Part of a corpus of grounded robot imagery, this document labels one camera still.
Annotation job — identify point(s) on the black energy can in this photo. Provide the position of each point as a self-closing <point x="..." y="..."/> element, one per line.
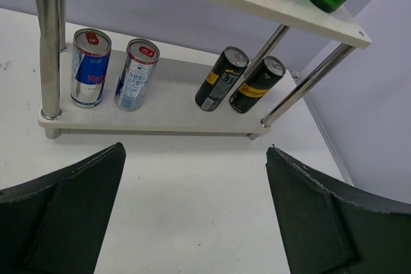
<point x="228" y="68"/>
<point x="267" y="73"/>

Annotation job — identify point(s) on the aluminium right rail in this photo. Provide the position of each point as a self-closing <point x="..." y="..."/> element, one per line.
<point x="329" y="101"/>

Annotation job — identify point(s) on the blue red bull can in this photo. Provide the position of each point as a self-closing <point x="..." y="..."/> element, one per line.
<point x="90" y="61"/>

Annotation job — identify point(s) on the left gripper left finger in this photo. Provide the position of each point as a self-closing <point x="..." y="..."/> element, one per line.
<point x="56" y="223"/>

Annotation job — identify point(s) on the black energy can front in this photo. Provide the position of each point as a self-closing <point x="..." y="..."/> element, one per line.
<point x="267" y="73"/>

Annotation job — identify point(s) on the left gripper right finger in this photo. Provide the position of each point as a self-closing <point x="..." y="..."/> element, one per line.
<point x="329" y="226"/>

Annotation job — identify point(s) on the white two-tier shelf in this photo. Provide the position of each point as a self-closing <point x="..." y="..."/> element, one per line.
<point x="170" y="107"/>

